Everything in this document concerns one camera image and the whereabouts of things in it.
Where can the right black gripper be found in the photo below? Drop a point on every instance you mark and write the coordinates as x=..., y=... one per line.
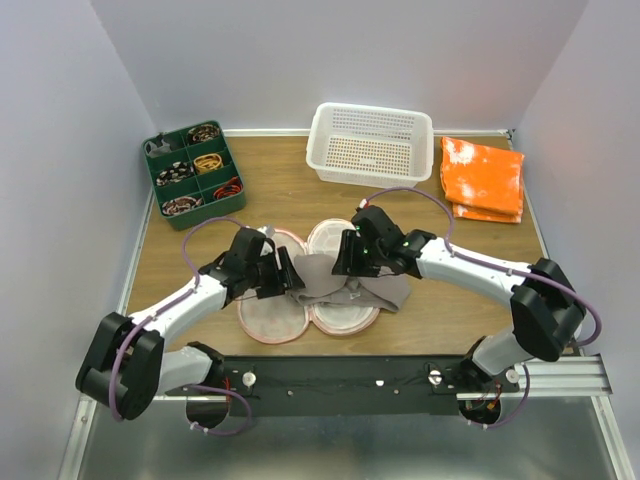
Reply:
x=349, y=243

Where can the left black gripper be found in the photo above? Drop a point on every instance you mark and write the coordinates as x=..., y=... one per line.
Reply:
x=284, y=279

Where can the pink floral laundry bag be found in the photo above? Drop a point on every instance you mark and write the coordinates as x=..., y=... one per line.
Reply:
x=282, y=319

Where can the taupe bra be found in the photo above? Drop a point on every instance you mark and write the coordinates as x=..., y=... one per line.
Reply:
x=322, y=287

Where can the white plastic basket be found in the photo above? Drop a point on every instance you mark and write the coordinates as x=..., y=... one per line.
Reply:
x=370, y=146

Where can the green compartment tray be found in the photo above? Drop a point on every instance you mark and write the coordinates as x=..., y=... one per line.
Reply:
x=217, y=178

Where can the orange white cloth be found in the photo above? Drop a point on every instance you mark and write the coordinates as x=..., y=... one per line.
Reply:
x=482, y=183

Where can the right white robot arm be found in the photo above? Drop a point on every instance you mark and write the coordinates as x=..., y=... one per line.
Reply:
x=544, y=308

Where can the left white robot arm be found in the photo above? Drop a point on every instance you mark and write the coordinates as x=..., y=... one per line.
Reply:
x=124, y=365

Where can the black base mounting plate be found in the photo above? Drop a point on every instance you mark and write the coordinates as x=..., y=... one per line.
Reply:
x=352, y=385

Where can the black floral scrunchie bottom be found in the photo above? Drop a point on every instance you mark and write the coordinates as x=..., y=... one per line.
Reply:
x=180, y=205

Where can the black floral scrunchie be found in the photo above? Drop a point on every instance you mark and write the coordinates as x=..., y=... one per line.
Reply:
x=202, y=133
x=180, y=205

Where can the black white dotted scrunchie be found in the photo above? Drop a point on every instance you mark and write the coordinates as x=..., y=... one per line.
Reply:
x=175, y=173

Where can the black floral scrunchie top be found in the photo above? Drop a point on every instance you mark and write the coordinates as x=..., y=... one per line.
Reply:
x=202, y=133

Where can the grey item in tray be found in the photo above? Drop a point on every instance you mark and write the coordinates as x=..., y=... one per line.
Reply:
x=157, y=146

